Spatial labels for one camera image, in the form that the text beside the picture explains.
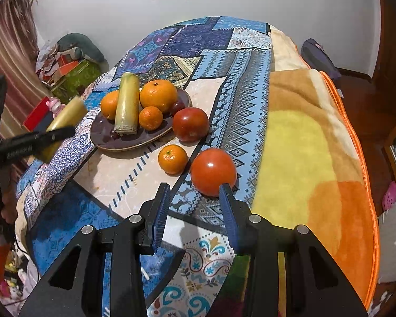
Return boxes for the yellow sugarcane piece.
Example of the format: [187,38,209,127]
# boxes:
[40,96,87,164]

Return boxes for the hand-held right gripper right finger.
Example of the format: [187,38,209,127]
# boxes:
[219,183,369,317]

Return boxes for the striped red curtain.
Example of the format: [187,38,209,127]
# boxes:
[0,0,40,129]

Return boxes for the yellow orange plush blanket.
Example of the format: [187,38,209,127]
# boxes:
[231,28,380,311]

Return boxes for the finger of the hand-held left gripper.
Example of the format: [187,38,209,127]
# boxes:
[36,126,77,149]

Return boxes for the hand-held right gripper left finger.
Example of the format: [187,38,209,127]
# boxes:
[18,182,171,317]

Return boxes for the small tangerine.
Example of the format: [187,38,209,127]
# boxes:
[158,144,188,175]
[139,106,164,131]

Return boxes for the pink slipper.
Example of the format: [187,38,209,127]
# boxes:
[382,181,396,210]

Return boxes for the red tomato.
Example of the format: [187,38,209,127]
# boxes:
[190,148,237,197]
[172,107,210,143]

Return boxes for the pile of clutter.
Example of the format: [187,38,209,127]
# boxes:
[36,41,67,83]

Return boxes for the purple plate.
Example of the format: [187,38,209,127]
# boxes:
[90,86,192,151]

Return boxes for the grey plush pillow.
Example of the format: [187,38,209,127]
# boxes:
[57,33,105,63]

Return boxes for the large orange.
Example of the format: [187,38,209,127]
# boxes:
[139,80,179,113]

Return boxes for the pale green sugarcane piece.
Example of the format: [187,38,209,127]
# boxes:
[114,72,141,137]

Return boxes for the orange box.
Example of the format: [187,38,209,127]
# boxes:
[58,60,80,76]

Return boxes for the blue patchwork cloth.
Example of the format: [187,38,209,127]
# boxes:
[16,16,271,317]

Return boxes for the pink toy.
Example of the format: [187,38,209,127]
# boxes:
[48,97,65,116]

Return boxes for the red box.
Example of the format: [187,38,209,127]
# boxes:
[22,97,53,132]

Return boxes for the grey backpack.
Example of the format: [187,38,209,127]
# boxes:
[300,38,342,80]

